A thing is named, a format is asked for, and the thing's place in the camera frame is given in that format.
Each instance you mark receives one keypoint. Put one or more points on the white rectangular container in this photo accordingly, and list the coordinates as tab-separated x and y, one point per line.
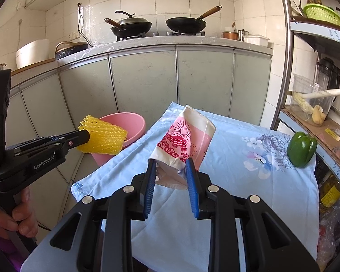
256	40

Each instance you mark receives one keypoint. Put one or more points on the steel cup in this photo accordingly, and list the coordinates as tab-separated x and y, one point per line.
242	35

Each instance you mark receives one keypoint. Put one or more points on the yellow ginger root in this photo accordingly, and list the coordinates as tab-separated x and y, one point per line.
318	116

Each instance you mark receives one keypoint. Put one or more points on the black blender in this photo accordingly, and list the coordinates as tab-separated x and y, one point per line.
330	73

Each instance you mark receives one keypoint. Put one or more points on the copper pot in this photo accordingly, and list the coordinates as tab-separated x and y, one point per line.
230	35

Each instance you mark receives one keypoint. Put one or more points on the light blue floral tablecloth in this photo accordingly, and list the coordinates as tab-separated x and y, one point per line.
243	204

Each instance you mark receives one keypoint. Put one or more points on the gas stove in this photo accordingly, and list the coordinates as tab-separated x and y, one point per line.
136	36

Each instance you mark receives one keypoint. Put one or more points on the clear plastic bag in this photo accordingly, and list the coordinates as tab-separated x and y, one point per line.
334	229

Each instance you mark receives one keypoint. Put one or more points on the brown cardboard sheet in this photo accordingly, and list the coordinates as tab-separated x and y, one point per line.
334	138

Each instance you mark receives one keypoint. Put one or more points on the black wok with lid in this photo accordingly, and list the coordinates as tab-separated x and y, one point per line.
131	24

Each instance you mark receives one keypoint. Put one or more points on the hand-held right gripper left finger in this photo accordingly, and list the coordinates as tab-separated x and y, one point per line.
150	187

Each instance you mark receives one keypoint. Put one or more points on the green bell pepper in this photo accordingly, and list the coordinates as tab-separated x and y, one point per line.
300	150

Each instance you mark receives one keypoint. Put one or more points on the metal shelf rack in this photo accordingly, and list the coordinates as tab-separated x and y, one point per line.
286	48

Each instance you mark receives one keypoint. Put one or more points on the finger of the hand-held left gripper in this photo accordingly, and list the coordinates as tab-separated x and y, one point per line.
31	144
73	140

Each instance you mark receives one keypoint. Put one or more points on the black frying pan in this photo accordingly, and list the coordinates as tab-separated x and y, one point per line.
185	24

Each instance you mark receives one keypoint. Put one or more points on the pale corn cob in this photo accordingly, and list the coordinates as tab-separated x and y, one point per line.
301	103

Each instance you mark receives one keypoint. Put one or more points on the yellow cooking oil bottle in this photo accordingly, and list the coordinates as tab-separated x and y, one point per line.
331	192

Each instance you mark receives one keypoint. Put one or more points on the pink plastic bin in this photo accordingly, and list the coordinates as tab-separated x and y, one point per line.
130	127

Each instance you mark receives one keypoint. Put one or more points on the long white radish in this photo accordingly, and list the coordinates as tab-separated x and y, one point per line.
334	92

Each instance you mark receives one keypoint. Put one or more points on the clear plastic container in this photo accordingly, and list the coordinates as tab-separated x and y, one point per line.
303	85

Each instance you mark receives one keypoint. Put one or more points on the pink white paper bag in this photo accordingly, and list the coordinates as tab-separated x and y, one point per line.
181	141

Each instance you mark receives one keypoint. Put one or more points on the person's left hand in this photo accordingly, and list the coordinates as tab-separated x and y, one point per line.
25	218

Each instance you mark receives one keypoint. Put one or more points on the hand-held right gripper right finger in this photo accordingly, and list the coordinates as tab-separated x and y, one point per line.
191	187

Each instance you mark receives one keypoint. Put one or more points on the grey kitchen counter cabinets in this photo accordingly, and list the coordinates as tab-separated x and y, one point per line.
147	76

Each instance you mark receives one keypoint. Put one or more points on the green plastic basket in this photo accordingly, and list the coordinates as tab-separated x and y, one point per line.
323	15

